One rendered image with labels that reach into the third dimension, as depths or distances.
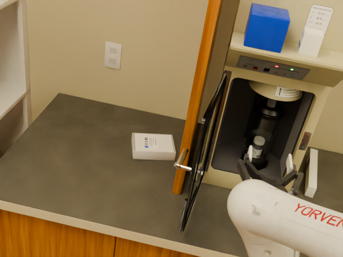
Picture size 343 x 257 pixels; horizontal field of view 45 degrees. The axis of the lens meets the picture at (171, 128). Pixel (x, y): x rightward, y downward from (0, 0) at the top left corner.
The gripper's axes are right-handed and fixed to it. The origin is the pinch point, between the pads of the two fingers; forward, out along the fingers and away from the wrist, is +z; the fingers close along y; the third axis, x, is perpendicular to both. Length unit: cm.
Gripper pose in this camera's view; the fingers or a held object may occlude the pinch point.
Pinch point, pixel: (269, 157)
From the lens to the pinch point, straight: 122.7
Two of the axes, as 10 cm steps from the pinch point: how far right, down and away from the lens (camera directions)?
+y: -9.8, -2.1, 0.7
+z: 1.7, -5.2, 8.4
